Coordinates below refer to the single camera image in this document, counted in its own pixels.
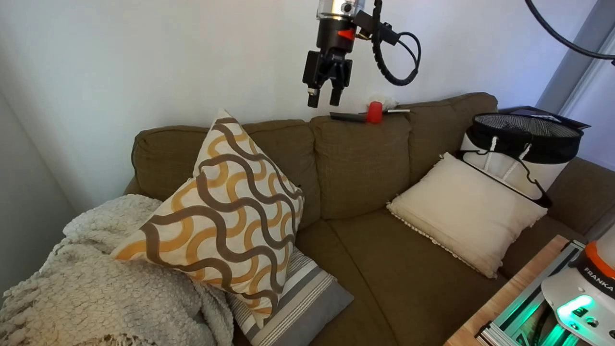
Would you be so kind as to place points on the cream knitted blanket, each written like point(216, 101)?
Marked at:
point(97, 282)

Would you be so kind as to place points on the wavy brown yellow patterned pillow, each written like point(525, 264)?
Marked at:
point(224, 218)

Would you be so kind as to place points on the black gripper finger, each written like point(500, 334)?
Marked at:
point(341, 74)
point(312, 74)

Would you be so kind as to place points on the black and white fabric hamper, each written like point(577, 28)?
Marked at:
point(525, 137)

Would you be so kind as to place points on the grey door frame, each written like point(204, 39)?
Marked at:
point(573, 70)

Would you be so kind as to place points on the olive brown fabric sofa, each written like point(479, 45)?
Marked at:
point(366, 174)

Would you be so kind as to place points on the plain cream pillow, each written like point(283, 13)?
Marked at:
point(468, 212)

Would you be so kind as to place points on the aluminium profile frame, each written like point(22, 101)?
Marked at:
point(512, 320)

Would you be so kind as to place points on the grey white striped pillow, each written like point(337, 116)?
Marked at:
point(300, 301)

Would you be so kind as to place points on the red cylindrical object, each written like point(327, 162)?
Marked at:
point(374, 112)

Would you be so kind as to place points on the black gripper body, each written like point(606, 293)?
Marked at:
point(329, 38)

